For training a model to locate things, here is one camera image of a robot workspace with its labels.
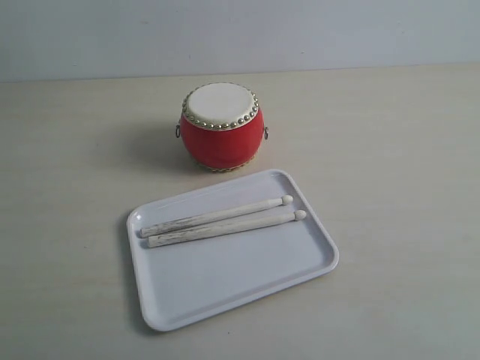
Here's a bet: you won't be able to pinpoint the small red drum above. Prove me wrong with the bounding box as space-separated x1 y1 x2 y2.
175 82 269 172

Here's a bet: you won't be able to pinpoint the white wooden drumstick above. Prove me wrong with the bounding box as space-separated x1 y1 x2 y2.
147 210 307 248
139 194 293 239

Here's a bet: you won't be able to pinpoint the white plastic tray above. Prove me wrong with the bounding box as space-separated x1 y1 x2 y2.
126 169 339 332

